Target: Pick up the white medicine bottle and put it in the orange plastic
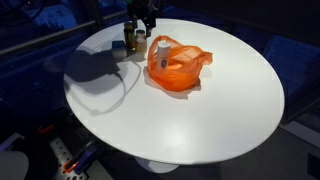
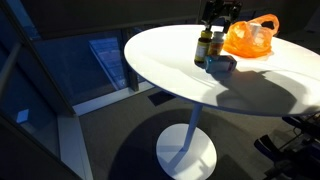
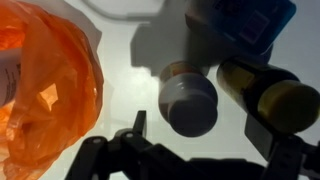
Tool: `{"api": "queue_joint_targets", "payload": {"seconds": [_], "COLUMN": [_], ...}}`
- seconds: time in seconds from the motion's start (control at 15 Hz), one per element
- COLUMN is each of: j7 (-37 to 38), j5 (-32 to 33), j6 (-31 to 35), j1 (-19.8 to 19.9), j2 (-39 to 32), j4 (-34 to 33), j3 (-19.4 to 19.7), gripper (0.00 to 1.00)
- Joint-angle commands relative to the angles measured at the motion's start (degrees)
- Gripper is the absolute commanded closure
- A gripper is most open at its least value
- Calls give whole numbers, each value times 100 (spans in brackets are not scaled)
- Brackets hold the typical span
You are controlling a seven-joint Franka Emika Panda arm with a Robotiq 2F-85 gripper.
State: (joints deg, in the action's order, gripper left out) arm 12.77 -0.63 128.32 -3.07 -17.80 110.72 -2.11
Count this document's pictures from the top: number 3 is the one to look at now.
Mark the orange plastic bag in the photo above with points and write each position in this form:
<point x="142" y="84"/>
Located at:
<point x="60" y="91"/>

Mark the white medicine bottle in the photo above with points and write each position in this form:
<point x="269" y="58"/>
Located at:
<point x="187" y="100"/>

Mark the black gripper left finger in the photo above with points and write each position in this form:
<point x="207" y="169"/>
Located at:
<point x="140" y="124"/>

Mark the dark bottle yellow cap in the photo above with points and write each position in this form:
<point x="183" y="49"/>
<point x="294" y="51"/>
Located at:
<point x="272" y="94"/>

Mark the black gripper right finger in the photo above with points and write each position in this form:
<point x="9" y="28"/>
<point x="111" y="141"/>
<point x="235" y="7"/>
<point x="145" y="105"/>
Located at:
<point x="262" y="136"/>

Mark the blue white box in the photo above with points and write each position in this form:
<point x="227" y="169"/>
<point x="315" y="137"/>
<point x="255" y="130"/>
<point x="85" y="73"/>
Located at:
<point x="245" y="28"/>

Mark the white tube in bag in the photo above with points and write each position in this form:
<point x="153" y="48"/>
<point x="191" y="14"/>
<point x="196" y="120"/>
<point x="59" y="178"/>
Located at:
<point x="10" y="70"/>

